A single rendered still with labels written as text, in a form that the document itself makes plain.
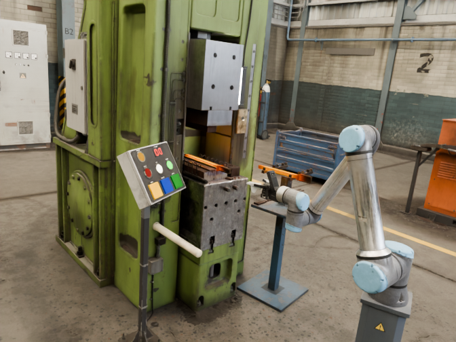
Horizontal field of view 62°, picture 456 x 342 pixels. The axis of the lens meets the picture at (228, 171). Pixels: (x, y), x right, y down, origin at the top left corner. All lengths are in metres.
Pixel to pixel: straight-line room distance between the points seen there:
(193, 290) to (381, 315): 1.23
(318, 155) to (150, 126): 4.13
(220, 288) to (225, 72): 1.47
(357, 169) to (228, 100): 1.00
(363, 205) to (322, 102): 9.31
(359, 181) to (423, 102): 8.05
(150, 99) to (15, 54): 5.15
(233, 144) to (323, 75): 8.49
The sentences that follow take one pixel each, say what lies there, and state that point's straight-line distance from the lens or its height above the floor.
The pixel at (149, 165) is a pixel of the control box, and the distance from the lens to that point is 1.93.
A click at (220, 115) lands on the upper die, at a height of 1.33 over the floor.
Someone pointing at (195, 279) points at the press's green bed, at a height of 0.24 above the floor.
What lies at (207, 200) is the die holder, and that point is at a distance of 2.37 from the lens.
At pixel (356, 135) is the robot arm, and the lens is 1.73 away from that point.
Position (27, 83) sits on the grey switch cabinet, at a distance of 7.29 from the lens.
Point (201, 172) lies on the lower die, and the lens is 2.39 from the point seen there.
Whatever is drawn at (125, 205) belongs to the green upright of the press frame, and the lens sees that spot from 2.74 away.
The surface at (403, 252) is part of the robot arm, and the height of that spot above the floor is 0.87.
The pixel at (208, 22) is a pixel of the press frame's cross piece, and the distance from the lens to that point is 2.46.
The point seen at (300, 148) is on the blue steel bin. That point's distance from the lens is 6.21.
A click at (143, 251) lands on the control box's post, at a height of 0.61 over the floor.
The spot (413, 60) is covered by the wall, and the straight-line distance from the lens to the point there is 9.91.
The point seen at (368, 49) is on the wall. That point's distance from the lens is 10.41.
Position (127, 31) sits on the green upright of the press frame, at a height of 1.79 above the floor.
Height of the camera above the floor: 1.60
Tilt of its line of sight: 15 degrees down
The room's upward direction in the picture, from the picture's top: 5 degrees clockwise
